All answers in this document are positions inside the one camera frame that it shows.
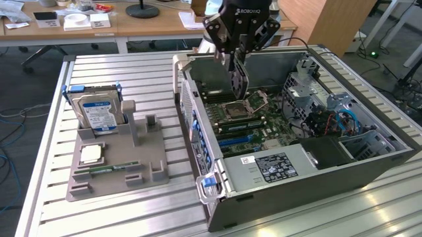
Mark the silver drive cage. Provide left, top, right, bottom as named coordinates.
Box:
left=283, top=71, right=355, bottom=117

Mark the dark grey PC case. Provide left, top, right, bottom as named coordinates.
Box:
left=172, top=44, right=422, bottom=233

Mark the blue wire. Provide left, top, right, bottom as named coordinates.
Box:
left=339, top=108, right=363, bottom=136

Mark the black tripod stand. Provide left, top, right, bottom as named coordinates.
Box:
left=383, top=44, right=422, bottom=109

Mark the blue expansion slot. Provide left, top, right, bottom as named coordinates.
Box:
left=219, top=135, right=255, bottom=148

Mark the black lamp base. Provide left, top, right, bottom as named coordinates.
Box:
left=124, top=0, right=160, bottom=19

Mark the white box with black top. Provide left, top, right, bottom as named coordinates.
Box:
left=32, top=11, right=60, bottom=28

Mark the black cable behind case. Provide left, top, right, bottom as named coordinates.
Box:
left=273, top=36, right=334, bottom=56

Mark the silver socket cover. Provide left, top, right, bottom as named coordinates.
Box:
left=246, top=88, right=270, bottom=116

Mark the green RAM stick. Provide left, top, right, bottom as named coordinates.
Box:
left=215, top=119, right=266, bottom=131
left=74, top=161, right=142, bottom=175

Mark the grey power supply unit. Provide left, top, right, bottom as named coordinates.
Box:
left=215, top=144, right=319, bottom=198

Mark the blue floor cable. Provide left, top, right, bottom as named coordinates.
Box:
left=0, top=118, right=27, bottom=213

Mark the white table leg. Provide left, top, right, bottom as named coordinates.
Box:
left=361, top=0, right=410, bottom=50

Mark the silver CPU chip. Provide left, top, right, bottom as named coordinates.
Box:
left=80, top=145, right=103, bottom=163

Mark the black chair base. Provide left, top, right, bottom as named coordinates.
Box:
left=19, top=43, right=100, bottom=74

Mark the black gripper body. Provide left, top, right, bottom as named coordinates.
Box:
left=216, top=0, right=274, bottom=38

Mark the silver disk bay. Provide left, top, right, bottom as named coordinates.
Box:
left=339, top=129, right=397, bottom=161

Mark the green motherboard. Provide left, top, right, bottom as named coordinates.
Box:
left=198, top=82, right=307, bottom=158

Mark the black graphics card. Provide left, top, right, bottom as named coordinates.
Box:
left=214, top=51, right=251, bottom=102

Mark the brown cardboard box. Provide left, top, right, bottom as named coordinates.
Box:
left=191, top=0, right=207, bottom=17

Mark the bag of dark parts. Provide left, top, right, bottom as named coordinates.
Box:
left=78, top=0, right=95, bottom=12

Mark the clear plastic bag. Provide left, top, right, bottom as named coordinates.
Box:
left=0, top=1, right=32, bottom=22

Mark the wooden cabinet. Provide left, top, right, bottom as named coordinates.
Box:
left=277, top=0, right=378, bottom=57

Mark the grey parts rack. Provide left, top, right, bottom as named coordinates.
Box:
left=66, top=100, right=171, bottom=203

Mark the hard disk with blue carrier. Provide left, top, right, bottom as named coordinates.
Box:
left=62, top=82, right=128, bottom=135

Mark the white floor cable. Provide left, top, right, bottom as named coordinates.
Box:
left=0, top=103, right=51, bottom=119

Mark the white cube box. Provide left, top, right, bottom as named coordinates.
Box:
left=90, top=13, right=110, bottom=29

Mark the white tape roll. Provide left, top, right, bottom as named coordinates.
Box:
left=64, top=13, right=87, bottom=25

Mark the white flat box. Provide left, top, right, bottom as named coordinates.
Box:
left=62, top=19, right=94, bottom=32

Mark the wooden desk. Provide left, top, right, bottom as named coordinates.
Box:
left=0, top=0, right=119, bottom=54
left=116, top=0, right=298, bottom=54

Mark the white paper stack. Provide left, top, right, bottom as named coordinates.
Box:
left=178, top=11, right=207, bottom=30

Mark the CPU socket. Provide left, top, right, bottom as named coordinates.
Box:
left=222, top=100, right=255, bottom=121

